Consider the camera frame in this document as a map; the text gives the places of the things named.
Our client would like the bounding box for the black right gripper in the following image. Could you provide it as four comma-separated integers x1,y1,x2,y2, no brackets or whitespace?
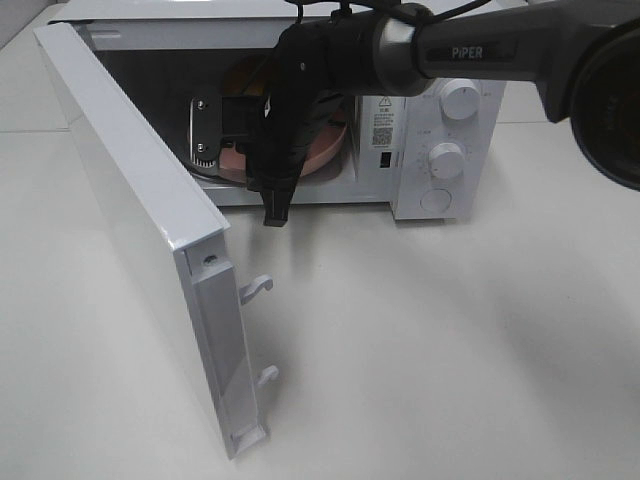
219,89,320,227

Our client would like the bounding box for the white microwave door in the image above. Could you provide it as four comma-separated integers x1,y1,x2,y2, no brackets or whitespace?
35,23,278,458

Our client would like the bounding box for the pink round plate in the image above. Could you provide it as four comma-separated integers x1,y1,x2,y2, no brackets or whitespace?
218,54,347,183

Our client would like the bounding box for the round white door button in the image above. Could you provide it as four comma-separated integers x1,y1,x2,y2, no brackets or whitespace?
420,189,452,213

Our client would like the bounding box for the white timer knob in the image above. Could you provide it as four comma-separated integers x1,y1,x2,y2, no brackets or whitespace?
427,142,465,180

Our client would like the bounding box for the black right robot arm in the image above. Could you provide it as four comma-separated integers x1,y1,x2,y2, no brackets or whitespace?
219,1,639,227

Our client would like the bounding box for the glass microwave turntable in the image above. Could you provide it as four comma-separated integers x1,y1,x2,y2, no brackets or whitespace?
186,148,246,185

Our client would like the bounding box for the white microwave oven body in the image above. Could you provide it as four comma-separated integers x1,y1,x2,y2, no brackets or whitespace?
36,1,504,220

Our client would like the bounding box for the upper white power knob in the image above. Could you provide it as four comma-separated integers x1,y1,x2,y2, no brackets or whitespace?
439,79,481,121

